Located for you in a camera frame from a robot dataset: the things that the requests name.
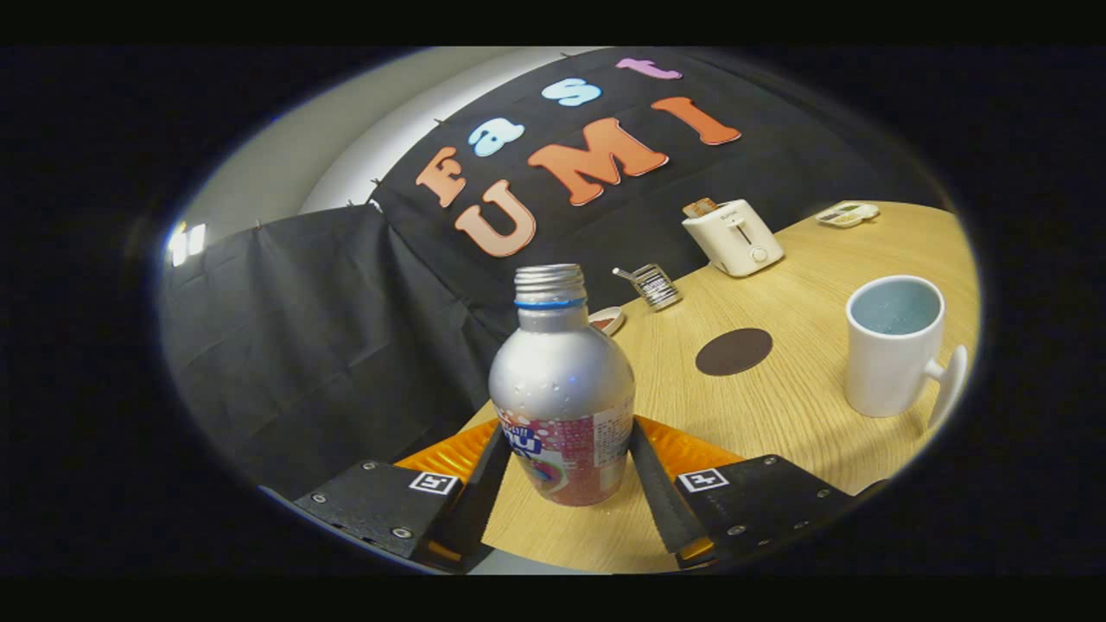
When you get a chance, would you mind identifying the ceiling light panel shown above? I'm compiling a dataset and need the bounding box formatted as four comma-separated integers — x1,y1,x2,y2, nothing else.
168,222,207,268

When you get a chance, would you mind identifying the silver juice bottle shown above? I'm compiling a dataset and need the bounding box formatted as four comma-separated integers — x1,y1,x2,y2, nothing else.
488,263,637,507

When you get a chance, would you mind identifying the white toaster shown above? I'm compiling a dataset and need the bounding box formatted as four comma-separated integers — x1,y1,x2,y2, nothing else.
681,200,785,278

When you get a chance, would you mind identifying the white divided snack tray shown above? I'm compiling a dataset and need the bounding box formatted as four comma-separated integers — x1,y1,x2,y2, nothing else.
816,202,880,228

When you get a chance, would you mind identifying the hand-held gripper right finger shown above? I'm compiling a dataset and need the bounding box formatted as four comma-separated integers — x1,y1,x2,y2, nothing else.
628,415,865,571

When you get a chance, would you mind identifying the wooden table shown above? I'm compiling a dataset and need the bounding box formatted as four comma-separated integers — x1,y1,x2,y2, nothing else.
458,200,982,574

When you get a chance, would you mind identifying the white cup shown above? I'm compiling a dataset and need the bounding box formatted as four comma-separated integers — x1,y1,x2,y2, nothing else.
844,275,969,433

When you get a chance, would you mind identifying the dark brown round coaster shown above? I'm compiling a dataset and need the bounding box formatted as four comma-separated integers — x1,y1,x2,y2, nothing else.
695,327,774,378

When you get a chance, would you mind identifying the black backdrop cloth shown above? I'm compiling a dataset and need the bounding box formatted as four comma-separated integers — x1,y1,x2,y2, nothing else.
160,47,951,502

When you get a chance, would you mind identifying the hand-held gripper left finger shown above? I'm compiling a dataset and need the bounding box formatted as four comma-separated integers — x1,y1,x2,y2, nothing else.
292,418,512,573

